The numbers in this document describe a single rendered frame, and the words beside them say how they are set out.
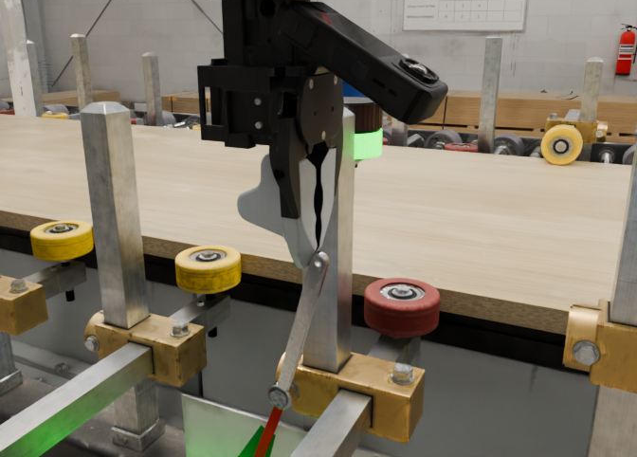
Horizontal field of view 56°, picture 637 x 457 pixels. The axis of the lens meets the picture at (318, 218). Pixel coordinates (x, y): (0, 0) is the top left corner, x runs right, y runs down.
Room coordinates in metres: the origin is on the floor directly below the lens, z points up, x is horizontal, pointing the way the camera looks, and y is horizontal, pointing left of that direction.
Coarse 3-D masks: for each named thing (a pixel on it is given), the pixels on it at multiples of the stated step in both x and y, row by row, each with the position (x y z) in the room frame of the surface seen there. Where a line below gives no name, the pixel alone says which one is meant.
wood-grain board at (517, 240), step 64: (0, 128) 1.75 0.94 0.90; (64, 128) 1.75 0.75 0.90; (0, 192) 1.01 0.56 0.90; (64, 192) 1.01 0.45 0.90; (192, 192) 1.01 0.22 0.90; (384, 192) 1.01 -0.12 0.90; (448, 192) 1.01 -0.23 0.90; (512, 192) 1.01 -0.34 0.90; (576, 192) 1.01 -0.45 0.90; (256, 256) 0.70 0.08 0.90; (384, 256) 0.70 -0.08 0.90; (448, 256) 0.70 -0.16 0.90; (512, 256) 0.70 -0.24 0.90; (576, 256) 0.70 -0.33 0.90; (512, 320) 0.57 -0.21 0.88
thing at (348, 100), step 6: (348, 102) 0.52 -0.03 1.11; (354, 102) 0.52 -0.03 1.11; (360, 102) 0.52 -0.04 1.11; (366, 102) 0.52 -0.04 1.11; (372, 102) 0.53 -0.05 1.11; (360, 132) 0.52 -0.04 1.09; (366, 132) 0.52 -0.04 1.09; (372, 132) 0.53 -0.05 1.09; (354, 174) 0.51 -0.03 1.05; (354, 180) 0.51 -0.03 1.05; (354, 186) 0.51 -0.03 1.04; (354, 192) 0.51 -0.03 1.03
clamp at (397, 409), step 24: (360, 360) 0.50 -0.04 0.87; (384, 360) 0.50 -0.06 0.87; (312, 384) 0.48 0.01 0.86; (336, 384) 0.47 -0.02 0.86; (360, 384) 0.46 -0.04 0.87; (384, 384) 0.46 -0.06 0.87; (408, 384) 0.46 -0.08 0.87; (312, 408) 0.48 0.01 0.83; (384, 408) 0.45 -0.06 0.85; (408, 408) 0.44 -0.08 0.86; (384, 432) 0.45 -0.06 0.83; (408, 432) 0.44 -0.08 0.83
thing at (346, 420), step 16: (384, 336) 0.57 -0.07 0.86; (384, 352) 0.53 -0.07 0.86; (400, 352) 0.54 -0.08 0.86; (416, 352) 0.58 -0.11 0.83; (336, 400) 0.45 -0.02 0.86; (352, 400) 0.45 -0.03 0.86; (368, 400) 0.45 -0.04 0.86; (320, 416) 0.43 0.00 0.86; (336, 416) 0.43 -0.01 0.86; (352, 416) 0.43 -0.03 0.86; (368, 416) 0.45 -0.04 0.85; (320, 432) 0.41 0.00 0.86; (336, 432) 0.41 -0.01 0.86; (352, 432) 0.42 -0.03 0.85; (304, 448) 0.39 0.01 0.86; (320, 448) 0.39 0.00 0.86; (336, 448) 0.39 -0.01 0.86; (352, 448) 0.42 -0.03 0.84
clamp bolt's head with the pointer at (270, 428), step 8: (296, 384) 0.49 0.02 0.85; (272, 392) 0.48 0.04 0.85; (280, 392) 0.48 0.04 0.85; (296, 392) 0.49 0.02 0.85; (272, 400) 0.48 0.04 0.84; (280, 400) 0.47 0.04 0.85; (272, 416) 0.50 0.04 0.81; (280, 416) 0.49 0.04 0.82; (272, 424) 0.50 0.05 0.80; (264, 432) 0.50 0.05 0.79; (272, 432) 0.50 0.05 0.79; (264, 440) 0.50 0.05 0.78; (264, 448) 0.50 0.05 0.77; (256, 456) 0.50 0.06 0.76
